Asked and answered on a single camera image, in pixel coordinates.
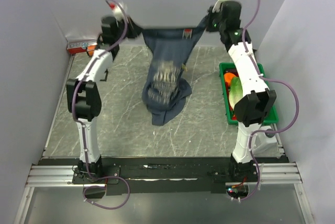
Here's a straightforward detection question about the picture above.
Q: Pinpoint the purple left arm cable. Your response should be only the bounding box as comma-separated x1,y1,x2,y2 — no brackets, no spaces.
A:
72,0,131,210

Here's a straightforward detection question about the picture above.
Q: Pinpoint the orange toy fruit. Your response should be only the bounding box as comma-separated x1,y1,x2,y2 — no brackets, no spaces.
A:
224,72,237,87

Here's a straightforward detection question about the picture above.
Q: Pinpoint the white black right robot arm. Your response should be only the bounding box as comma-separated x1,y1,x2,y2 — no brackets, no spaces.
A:
206,1,276,182

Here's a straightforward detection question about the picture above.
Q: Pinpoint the white bottle grey cap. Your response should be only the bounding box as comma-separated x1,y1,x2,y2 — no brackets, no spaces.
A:
252,126,277,155

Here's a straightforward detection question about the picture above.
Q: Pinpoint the blue sleeveless shirt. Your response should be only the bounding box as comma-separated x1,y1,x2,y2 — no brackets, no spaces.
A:
142,16,208,126

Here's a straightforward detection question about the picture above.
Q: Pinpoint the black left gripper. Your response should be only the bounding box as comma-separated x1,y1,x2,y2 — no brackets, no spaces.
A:
115,16,146,43

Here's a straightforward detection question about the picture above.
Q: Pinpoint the orange cylinder tool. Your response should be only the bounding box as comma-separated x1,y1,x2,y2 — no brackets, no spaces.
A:
86,44,96,57

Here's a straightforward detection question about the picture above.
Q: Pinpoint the black rectangular frame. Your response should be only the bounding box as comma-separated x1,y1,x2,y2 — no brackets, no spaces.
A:
100,70,109,82

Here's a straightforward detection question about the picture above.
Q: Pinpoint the green plastic bin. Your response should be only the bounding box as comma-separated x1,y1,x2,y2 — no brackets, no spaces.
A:
219,63,278,127

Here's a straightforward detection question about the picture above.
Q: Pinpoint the aluminium frame rail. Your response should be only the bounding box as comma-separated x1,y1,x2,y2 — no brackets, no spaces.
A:
26,163,302,187

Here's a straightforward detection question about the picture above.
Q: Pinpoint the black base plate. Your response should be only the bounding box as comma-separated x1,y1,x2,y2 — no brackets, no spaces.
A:
38,157,288,196

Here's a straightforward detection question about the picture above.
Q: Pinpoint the red white cardboard box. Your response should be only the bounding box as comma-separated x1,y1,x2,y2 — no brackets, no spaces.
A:
66,39,97,55

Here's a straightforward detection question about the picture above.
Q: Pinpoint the toy lettuce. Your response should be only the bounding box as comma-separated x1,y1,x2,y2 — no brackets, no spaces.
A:
228,77,243,110

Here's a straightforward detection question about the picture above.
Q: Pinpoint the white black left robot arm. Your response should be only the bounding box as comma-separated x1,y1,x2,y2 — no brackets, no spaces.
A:
66,16,141,183

